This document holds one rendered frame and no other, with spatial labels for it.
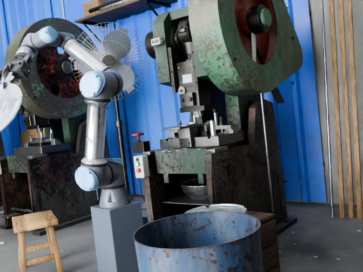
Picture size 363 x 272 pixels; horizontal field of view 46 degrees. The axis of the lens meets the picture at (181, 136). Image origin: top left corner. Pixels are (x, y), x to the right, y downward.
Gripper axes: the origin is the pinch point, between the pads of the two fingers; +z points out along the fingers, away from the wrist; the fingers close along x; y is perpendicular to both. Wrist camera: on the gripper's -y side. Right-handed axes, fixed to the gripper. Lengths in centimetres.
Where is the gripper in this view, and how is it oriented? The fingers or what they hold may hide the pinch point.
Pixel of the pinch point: (3, 88)
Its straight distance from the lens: 203.8
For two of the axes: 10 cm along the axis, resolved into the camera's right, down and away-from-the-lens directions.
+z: -1.1, 7.6, -6.4
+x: 2.7, 6.4, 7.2
